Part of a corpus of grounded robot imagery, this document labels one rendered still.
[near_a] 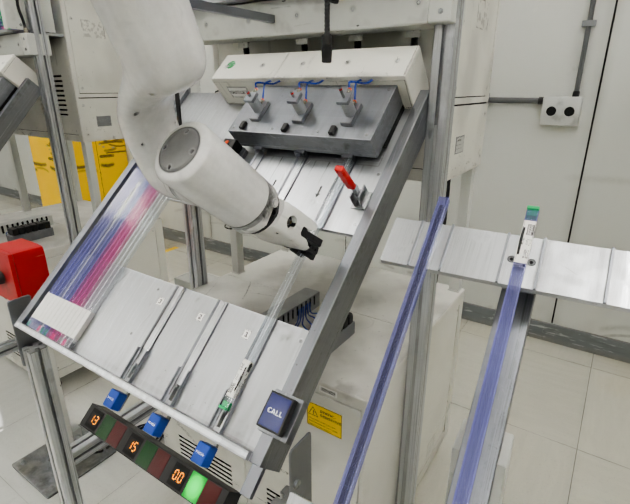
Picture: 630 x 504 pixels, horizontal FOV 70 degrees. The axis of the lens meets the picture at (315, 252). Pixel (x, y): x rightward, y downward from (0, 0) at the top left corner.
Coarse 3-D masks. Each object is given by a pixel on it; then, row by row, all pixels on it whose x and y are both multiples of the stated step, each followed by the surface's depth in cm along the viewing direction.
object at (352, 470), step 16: (432, 224) 60; (432, 240) 58; (416, 272) 57; (416, 288) 56; (400, 320) 54; (400, 336) 53; (384, 368) 52; (384, 384) 51; (368, 416) 50; (368, 432) 49; (352, 448) 49; (352, 464) 48; (352, 480) 47; (336, 496) 47
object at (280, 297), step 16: (352, 160) 85; (336, 176) 84; (336, 192) 82; (320, 208) 81; (320, 224) 80; (304, 256) 77; (288, 272) 76; (288, 288) 75; (272, 304) 74; (272, 320) 73; (256, 336) 72; (256, 352) 71; (224, 400) 69
